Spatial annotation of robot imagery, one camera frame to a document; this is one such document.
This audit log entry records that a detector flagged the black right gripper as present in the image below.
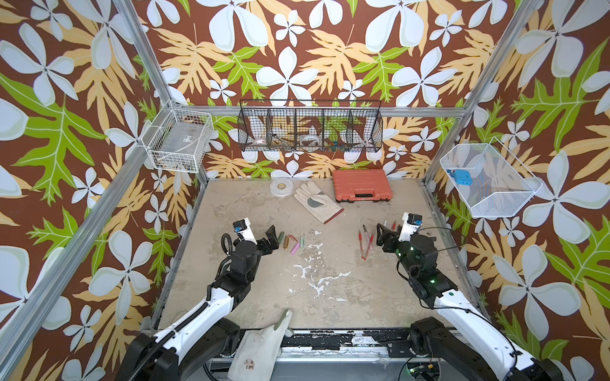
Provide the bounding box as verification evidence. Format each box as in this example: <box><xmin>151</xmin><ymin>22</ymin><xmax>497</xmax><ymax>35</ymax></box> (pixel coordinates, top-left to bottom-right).
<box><xmin>376</xmin><ymin>222</ymin><xmax>420</xmax><ymax>282</ymax></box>

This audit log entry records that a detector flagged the pink pen cap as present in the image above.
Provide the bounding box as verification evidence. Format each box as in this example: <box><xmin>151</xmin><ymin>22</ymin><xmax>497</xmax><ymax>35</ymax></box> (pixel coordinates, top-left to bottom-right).
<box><xmin>291</xmin><ymin>243</ymin><xmax>301</xmax><ymax>256</ymax></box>

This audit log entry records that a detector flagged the pink pen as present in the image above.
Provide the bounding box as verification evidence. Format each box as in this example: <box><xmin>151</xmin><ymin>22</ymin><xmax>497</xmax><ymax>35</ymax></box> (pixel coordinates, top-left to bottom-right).
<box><xmin>363</xmin><ymin>225</ymin><xmax>371</xmax><ymax>243</ymax></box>

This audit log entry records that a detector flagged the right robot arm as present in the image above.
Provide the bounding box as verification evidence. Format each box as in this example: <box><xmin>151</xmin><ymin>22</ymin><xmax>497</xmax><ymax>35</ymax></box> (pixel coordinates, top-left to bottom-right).
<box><xmin>376</xmin><ymin>224</ymin><xmax>563</xmax><ymax>380</ymax></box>

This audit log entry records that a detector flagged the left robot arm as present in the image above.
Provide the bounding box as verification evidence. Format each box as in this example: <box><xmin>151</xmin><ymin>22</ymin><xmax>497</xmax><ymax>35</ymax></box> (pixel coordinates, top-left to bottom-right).
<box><xmin>116</xmin><ymin>218</ymin><xmax>280</xmax><ymax>380</ymax></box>

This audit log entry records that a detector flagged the white tape roll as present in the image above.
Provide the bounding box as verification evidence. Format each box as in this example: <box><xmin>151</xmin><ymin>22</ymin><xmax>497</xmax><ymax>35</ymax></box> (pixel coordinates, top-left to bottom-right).
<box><xmin>269</xmin><ymin>179</ymin><xmax>294</xmax><ymax>198</ymax></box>

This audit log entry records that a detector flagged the red plastic tool case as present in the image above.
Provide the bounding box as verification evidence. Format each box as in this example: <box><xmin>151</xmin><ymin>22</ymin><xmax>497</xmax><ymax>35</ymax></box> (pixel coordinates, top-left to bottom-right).
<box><xmin>332</xmin><ymin>169</ymin><xmax>393</xmax><ymax>203</ymax></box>

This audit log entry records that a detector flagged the beige work glove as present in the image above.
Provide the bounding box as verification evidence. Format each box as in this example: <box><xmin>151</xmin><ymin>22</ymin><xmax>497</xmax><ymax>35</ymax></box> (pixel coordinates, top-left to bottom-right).
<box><xmin>294</xmin><ymin>181</ymin><xmax>344</xmax><ymax>224</ymax></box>

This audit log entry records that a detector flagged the blue object in basket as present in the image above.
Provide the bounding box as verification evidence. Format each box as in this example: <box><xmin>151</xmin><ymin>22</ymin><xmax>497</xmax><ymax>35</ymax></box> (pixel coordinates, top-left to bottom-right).
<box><xmin>452</xmin><ymin>169</ymin><xmax>473</xmax><ymax>187</ymax></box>

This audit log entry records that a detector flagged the white green glove front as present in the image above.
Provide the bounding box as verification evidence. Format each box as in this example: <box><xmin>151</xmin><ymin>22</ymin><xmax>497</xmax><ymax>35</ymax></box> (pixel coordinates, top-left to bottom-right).
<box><xmin>227</xmin><ymin>310</ymin><xmax>293</xmax><ymax>381</ymax></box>

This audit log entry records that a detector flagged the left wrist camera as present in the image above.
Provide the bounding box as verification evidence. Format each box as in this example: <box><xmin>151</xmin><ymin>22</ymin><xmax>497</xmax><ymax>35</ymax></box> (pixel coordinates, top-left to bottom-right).
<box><xmin>233</xmin><ymin>217</ymin><xmax>257</xmax><ymax>245</ymax></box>

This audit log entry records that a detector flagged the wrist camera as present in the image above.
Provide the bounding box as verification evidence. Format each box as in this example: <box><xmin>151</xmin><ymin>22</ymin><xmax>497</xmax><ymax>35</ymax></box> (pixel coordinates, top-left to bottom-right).
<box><xmin>398</xmin><ymin>212</ymin><xmax>423</xmax><ymax>242</ymax></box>
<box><xmin>233</xmin><ymin>217</ymin><xmax>257</xmax><ymax>245</ymax></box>

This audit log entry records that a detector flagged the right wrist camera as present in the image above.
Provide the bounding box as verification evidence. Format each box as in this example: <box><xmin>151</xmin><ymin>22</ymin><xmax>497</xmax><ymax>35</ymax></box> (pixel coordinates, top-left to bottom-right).
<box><xmin>398</xmin><ymin>212</ymin><xmax>423</xmax><ymax>242</ymax></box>

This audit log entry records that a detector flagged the black wire basket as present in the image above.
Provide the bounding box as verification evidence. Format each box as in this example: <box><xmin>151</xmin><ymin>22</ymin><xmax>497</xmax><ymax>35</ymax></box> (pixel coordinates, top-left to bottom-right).
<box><xmin>237</xmin><ymin>99</ymin><xmax>384</xmax><ymax>152</ymax></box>

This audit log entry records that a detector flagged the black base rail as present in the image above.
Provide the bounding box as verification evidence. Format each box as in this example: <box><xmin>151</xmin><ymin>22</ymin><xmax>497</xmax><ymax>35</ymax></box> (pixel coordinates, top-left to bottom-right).
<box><xmin>281</xmin><ymin>328</ymin><xmax>425</xmax><ymax>358</ymax></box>

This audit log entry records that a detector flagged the white wire basket right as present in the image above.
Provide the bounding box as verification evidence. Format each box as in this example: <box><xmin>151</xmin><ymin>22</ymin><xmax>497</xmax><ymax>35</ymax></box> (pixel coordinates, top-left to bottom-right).
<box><xmin>440</xmin><ymin>138</ymin><xmax>543</xmax><ymax>219</ymax></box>

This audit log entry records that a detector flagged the white wire basket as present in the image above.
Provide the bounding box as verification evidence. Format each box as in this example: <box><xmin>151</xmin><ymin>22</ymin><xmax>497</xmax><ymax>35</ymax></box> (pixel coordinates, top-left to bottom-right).
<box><xmin>142</xmin><ymin>104</ymin><xmax>215</xmax><ymax>173</ymax></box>
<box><xmin>440</xmin><ymin>138</ymin><xmax>543</xmax><ymax>219</ymax></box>

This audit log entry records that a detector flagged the white wire basket left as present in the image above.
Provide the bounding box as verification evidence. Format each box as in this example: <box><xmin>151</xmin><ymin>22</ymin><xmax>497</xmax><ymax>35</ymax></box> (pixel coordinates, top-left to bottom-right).
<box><xmin>142</xmin><ymin>104</ymin><xmax>215</xmax><ymax>173</ymax></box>

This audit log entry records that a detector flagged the aluminium frame post right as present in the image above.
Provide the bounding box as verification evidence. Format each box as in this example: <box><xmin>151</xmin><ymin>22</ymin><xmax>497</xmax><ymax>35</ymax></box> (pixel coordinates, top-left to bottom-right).
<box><xmin>421</xmin><ymin>0</ymin><xmax>544</xmax><ymax>187</ymax></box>

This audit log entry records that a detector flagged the aluminium frame post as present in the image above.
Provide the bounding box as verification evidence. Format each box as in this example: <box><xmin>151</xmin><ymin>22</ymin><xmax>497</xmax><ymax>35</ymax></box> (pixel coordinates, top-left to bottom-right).
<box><xmin>421</xmin><ymin>0</ymin><xmax>544</xmax><ymax>187</ymax></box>
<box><xmin>114</xmin><ymin>1</ymin><xmax>209</xmax><ymax>187</ymax></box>

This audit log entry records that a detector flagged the aluminium frame post left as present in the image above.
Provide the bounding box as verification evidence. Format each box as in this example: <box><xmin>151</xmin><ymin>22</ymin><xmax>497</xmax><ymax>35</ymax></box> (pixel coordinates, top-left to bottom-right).
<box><xmin>114</xmin><ymin>1</ymin><xmax>209</xmax><ymax>187</ymax></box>

